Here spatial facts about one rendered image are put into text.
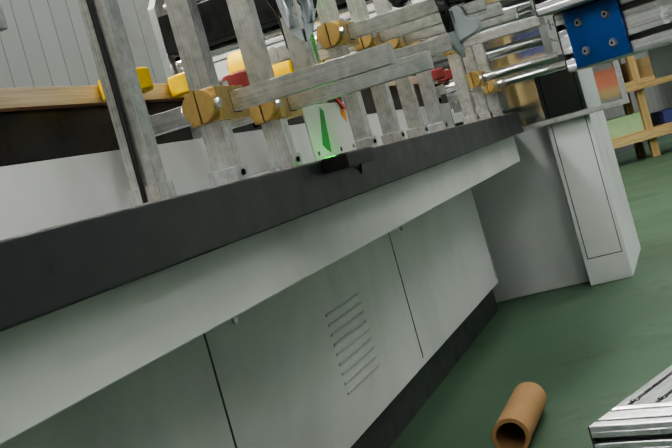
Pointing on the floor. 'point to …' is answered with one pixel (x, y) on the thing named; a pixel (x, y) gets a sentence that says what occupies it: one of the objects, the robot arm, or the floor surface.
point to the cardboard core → (519, 417)
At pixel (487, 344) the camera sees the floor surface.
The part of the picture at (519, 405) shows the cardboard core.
